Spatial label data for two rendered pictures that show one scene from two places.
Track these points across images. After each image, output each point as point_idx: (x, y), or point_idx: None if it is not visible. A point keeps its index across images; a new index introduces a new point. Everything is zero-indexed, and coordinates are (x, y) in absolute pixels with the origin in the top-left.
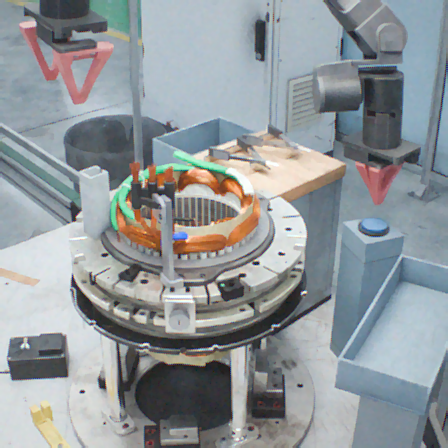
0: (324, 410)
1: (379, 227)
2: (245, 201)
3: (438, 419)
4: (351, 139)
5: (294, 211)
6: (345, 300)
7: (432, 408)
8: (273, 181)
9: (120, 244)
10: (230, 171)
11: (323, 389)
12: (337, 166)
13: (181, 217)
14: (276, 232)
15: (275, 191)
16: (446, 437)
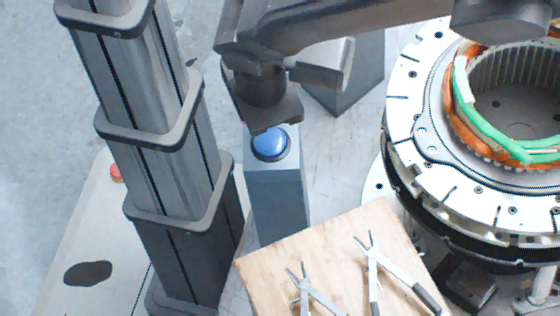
0: (362, 164)
1: (270, 128)
2: (468, 53)
3: (208, 203)
4: (292, 106)
5: (389, 105)
6: (305, 191)
7: (203, 222)
8: (364, 236)
9: None
10: (471, 95)
11: (349, 192)
12: (252, 254)
13: (553, 26)
14: (428, 71)
15: (373, 209)
16: (217, 177)
